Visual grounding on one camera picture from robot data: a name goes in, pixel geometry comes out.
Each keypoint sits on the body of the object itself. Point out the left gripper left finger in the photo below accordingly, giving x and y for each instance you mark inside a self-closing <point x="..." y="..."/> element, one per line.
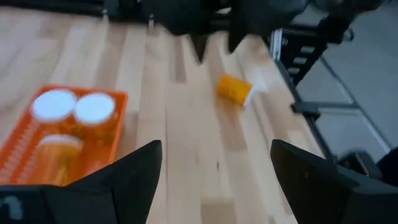
<point x="133" y="183"/>

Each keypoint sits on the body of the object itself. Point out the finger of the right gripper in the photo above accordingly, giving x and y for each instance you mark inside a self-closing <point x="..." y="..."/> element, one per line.
<point x="199" y="45"/>
<point x="236" y="39"/>

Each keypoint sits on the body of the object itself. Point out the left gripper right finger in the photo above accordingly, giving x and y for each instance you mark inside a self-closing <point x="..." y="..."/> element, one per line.
<point x="311" y="186"/>

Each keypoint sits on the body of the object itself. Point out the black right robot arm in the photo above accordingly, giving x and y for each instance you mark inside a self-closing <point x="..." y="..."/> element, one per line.
<point x="335" y="18"/>

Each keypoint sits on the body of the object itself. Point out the orange plastic basket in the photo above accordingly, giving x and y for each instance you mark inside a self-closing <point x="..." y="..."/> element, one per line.
<point x="122" y="105"/>

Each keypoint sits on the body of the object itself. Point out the black aluminium table frame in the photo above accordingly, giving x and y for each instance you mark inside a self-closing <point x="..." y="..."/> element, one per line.
<point x="53" y="7"/>

